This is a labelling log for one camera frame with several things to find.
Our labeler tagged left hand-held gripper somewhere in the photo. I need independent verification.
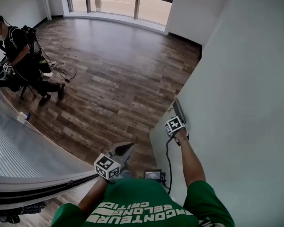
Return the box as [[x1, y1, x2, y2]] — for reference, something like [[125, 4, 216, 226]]
[[94, 141, 135, 181]]

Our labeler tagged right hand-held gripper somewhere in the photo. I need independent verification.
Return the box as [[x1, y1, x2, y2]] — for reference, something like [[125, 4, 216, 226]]
[[165, 115, 190, 138]]

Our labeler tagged person's left forearm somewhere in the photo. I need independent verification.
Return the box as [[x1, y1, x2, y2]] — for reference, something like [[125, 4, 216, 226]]
[[78, 177, 109, 214]]

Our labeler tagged person's right forearm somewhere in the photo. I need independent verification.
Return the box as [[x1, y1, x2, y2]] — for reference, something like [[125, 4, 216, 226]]
[[177, 130, 206, 188]]

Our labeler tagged small black screen device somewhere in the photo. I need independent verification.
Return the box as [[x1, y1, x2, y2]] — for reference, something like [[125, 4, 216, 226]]
[[144, 169, 166, 183]]

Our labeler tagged person's green printed t-shirt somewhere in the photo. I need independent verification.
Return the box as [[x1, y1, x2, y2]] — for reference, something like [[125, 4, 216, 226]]
[[51, 177, 235, 227]]

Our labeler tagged small white blue object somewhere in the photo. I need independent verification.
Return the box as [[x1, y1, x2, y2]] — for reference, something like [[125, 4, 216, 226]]
[[17, 112, 31, 122]]

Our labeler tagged white extension lead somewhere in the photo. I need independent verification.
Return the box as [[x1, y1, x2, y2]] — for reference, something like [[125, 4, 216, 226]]
[[43, 60, 66, 78]]

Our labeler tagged glass partition with blinds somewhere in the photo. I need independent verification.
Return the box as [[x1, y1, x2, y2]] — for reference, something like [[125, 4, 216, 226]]
[[0, 87, 102, 205]]

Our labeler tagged curved black framed window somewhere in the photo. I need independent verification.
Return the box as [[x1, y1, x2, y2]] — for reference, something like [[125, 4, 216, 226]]
[[65, 0, 178, 33]]

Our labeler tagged black office chair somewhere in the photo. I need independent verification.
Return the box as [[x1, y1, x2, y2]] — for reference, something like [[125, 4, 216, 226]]
[[0, 66, 38, 101]]

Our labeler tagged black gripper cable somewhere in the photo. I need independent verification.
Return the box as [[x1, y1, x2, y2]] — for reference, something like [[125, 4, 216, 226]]
[[165, 136, 174, 195]]

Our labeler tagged thin black cable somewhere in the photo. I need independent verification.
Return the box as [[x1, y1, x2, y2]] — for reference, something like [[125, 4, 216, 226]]
[[41, 47, 78, 83]]

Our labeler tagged grey shoulder strap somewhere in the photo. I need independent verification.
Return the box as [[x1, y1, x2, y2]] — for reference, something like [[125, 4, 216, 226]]
[[198, 218, 216, 227]]

